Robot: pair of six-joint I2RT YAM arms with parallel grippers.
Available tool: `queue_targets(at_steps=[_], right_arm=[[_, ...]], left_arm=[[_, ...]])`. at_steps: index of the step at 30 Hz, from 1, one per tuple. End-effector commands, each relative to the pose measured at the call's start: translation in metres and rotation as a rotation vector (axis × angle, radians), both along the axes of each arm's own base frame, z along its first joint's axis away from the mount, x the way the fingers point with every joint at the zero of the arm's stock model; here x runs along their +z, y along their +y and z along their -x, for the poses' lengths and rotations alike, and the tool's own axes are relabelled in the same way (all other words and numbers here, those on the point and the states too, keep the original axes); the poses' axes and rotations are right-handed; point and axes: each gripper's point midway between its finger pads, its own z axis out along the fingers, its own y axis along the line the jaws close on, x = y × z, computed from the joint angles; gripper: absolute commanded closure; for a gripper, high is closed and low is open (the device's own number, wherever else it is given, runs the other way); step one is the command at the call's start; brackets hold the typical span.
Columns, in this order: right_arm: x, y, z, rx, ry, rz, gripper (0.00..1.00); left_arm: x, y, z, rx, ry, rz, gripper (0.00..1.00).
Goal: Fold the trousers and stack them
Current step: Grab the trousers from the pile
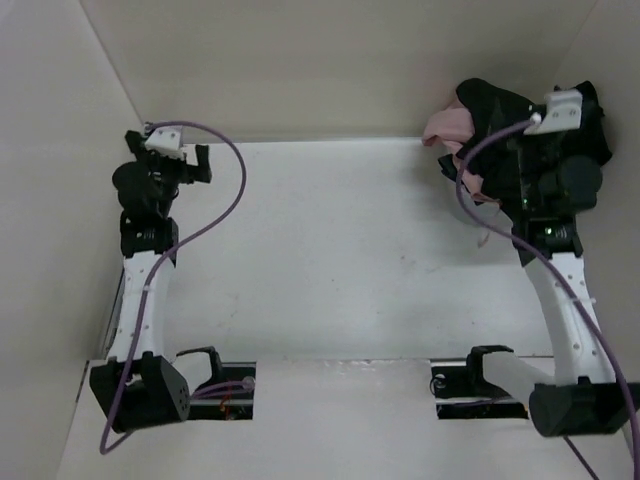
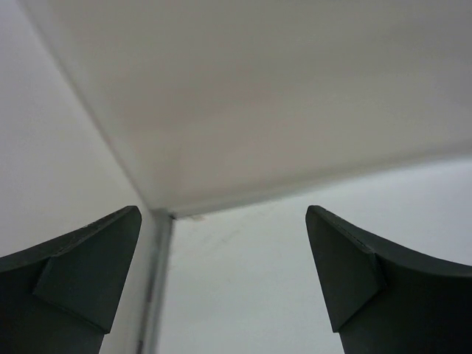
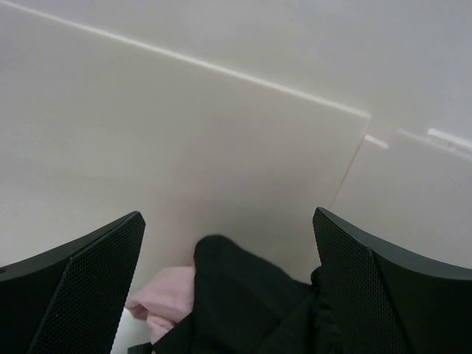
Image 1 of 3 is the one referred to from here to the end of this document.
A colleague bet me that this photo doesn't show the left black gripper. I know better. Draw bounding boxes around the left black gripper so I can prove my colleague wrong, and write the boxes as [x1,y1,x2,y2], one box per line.
[130,135,210,217]

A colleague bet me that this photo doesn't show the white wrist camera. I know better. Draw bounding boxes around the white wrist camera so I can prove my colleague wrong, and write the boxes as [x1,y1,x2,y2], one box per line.
[144,126,183,158]
[524,89,583,136]

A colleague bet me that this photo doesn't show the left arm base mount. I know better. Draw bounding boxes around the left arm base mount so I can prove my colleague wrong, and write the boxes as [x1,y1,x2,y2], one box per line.
[172,346,257,421]

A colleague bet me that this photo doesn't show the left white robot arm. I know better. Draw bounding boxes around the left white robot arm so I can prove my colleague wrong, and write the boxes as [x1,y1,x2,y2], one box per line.
[89,126,225,434]

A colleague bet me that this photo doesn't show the pink garment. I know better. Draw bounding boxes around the pink garment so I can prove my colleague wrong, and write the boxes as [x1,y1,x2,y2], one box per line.
[422,98,498,203]

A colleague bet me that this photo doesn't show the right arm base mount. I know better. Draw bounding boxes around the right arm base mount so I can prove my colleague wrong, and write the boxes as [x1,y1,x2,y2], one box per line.
[429,345,529,420]

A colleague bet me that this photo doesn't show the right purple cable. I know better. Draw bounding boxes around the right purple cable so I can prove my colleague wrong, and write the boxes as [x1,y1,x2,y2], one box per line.
[457,117,640,480]

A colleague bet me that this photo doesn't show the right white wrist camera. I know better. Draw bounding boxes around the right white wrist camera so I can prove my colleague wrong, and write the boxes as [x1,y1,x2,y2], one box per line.
[524,89,583,136]

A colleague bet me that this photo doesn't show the white laundry basket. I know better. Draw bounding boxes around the white laundry basket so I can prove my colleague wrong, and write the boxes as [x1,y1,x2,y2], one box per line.
[453,191,512,239]

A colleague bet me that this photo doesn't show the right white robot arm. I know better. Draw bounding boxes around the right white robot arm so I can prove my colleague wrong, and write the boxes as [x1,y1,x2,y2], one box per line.
[463,122,639,437]

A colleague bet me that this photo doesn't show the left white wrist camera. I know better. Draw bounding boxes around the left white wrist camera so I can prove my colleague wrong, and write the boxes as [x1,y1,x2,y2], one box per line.
[144,126,183,158]

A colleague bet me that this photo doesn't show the black trousers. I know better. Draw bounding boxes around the black trousers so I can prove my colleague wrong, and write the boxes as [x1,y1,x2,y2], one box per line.
[437,77,614,211]

